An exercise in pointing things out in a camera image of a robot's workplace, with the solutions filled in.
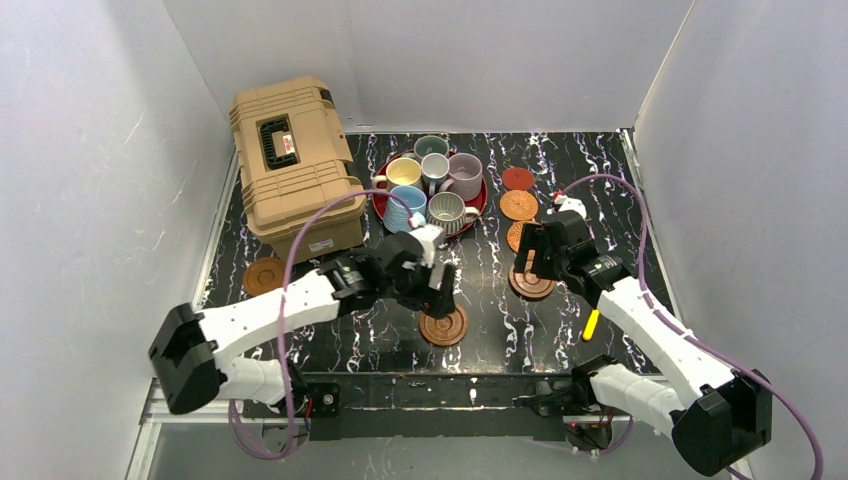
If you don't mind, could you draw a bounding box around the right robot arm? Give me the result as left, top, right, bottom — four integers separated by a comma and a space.
514, 210, 772, 476

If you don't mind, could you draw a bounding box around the front aluminium frame rail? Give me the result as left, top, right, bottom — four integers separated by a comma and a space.
140, 374, 738, 425

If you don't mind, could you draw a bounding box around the brown wooden coaster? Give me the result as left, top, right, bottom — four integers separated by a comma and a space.
419, 305, 469, 347

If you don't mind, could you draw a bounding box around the woven rattan coaster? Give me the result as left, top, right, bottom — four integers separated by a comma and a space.
506, 221, 534, 253
499, 190, 539, 221

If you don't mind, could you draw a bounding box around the tan plastic tool case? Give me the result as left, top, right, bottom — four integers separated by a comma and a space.
229, 76, 366, 263

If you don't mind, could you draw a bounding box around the lilac textured mug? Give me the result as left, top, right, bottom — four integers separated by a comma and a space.
439, 153, 483, 202

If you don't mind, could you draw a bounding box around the yellow marker pen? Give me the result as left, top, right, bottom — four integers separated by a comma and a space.
581, 309, 600, 342

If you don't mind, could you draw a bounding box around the light blue textured mug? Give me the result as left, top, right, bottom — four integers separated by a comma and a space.
383, 186, 427, 233

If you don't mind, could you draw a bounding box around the grey ribbed mug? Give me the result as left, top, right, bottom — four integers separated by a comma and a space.
426, 192, 480, 236

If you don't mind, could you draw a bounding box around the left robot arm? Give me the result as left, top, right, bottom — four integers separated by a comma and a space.
148, 224, 456, 415

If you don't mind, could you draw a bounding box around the grey printed mug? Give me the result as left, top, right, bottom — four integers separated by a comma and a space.
420, 153, 449, 197

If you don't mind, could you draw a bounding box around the cream yellow mug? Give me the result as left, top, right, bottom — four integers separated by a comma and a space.
371, 157, 423, 192

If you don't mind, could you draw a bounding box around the red round coaster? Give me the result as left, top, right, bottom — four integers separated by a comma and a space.
501, 167, 535, 191

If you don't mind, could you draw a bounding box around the dark wooden coaster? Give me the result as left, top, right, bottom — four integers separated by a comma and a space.
508, 267, 556, 301

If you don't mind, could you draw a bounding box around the sage green mug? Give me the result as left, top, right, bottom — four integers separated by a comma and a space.
413, 135, 450, 160

